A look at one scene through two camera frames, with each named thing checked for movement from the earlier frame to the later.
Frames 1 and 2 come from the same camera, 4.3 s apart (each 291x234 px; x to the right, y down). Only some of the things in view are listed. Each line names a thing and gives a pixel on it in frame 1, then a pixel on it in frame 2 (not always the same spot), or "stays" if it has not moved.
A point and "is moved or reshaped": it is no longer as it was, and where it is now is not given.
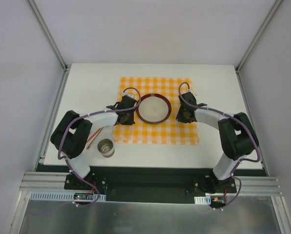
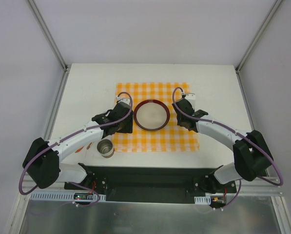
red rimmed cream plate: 153,108 is moved or reshaped
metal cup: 106,146 stays
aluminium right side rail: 252,121 stays
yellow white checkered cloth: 172,131 is moved or reshaped
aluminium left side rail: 52,121 stays
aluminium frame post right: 272,12 stays
